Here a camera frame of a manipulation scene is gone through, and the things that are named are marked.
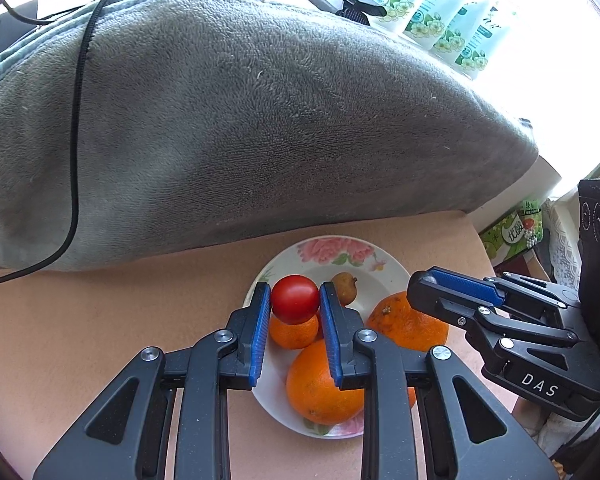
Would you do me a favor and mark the bumpy large orange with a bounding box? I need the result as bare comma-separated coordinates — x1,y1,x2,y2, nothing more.
366,292,449,352

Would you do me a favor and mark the small mandarin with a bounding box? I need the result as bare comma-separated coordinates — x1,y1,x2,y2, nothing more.
268,315,320,350
407,387,416,408

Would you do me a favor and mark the brown longan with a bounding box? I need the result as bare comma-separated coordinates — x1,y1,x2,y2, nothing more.
332,272,358,307

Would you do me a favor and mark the round red cherry tomato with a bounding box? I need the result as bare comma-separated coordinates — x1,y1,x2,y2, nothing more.
271,274,320,325

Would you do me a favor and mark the smooth large orange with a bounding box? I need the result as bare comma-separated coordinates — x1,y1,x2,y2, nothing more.
286,339,364,426

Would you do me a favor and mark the white gloved right hand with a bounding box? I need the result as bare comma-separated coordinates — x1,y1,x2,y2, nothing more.
513,398,600,456

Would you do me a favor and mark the floral white ceramic plate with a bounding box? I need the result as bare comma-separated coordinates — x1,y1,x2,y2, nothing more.
252,235,410,440

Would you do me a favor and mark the green printed carton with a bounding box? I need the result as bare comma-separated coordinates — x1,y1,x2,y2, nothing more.
479,200,544,268

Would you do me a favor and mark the pink table cloth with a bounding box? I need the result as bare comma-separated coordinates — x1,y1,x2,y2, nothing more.
0,211,493,479

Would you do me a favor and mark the grey plush cushion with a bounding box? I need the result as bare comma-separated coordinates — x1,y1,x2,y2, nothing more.
0,0,538,271

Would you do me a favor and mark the black cable over cushion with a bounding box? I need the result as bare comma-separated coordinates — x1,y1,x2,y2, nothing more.
0,0,154,286

